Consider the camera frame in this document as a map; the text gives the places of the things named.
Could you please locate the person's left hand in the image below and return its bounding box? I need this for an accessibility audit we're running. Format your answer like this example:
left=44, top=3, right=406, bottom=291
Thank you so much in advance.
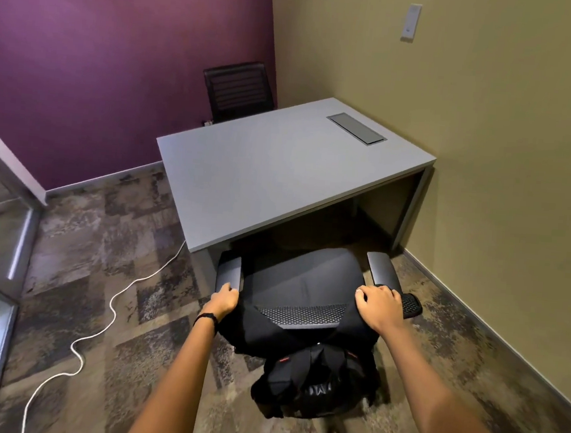
left=198, top=281, right=241, bottom=324

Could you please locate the person's right hand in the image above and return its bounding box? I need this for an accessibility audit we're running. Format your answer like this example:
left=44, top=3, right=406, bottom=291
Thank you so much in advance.
left=352, top=283, right=409, bottom=339

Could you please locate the black mesh office chair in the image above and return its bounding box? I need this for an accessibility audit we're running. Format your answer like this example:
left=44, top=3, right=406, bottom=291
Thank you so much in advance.
left=209, top=238, right=428, bottom=373

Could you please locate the person's right forearm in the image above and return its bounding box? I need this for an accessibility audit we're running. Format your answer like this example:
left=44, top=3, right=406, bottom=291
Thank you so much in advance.
left=372, top=324, right=521, bottom=433

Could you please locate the person's left forearm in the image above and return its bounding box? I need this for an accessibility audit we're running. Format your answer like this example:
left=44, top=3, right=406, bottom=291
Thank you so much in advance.
left=123, top=310, right=219, bottom=433

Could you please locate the black wristband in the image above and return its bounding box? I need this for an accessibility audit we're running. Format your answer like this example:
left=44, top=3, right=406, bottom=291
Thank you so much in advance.
left=192, top=311, right=221, bottom=336

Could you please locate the black backpack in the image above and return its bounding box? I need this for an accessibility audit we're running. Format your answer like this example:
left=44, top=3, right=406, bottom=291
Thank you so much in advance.
left=248, top=337, right=385, bottom=427

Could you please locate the grey desk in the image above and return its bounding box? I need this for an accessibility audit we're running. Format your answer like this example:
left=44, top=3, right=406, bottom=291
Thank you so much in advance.
left=145, top=84, right=441, bottom=304

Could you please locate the black slatted-back chair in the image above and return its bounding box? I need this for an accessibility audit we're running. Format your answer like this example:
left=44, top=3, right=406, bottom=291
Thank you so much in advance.
left=199, top=58, right=280, bottom=129

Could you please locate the white cable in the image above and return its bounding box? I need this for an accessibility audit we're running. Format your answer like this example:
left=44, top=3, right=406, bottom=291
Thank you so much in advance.
left=20, top=226, right=189, bottom=433

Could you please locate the grey desk cable box lid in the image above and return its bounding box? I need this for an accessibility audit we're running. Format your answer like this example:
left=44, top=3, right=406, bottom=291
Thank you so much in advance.
left=324, top=112, right=389, bottom=148

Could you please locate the white wall switch plate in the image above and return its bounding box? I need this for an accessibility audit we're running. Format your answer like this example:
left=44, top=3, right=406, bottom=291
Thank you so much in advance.
left=400, top=3, right=423, bottom=42

